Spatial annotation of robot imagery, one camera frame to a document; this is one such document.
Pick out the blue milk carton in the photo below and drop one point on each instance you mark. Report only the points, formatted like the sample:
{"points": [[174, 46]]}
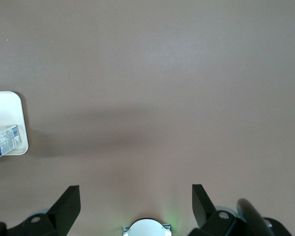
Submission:
{"points": [[5, 142]]}

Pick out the cream rabbit print tray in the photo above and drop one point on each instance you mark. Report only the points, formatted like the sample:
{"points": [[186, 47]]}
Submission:
{"points": [[5, 108]]}

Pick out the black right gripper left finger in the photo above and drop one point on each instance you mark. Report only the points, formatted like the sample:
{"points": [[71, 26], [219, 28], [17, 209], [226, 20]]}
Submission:
{"points": [[59, 216]]}

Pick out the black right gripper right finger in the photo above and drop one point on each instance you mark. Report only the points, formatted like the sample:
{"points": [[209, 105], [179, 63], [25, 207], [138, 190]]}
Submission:
{"points": [[206, 216]]}

